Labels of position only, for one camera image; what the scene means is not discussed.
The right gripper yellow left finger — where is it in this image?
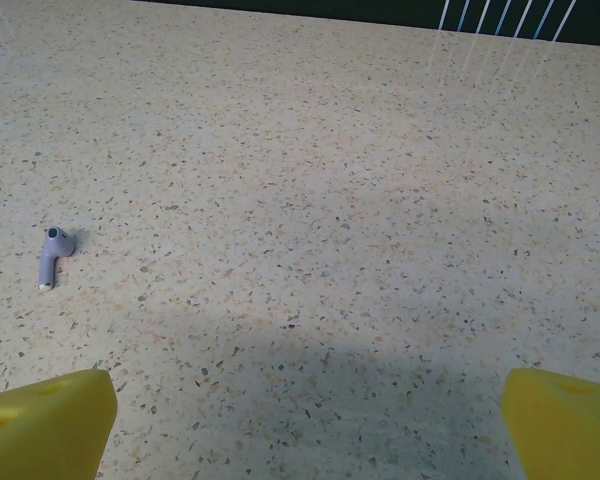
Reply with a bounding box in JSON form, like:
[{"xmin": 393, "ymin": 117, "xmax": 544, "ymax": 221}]
[{"xmin": 0, "ymin": 368, "xmax": 119, "ymax": 480}]

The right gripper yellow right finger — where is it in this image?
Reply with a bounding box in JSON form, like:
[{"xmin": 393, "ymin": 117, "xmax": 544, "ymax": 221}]
[{"xmin": 501, "ymin": 367, "xmax": 600, "ymax": 480}]

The purple wireless earbud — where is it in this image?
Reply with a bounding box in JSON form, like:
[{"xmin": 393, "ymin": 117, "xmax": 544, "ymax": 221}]
[{"xmin": 37, "ymin": 226, "xmax": 77, "ymax": 292}]

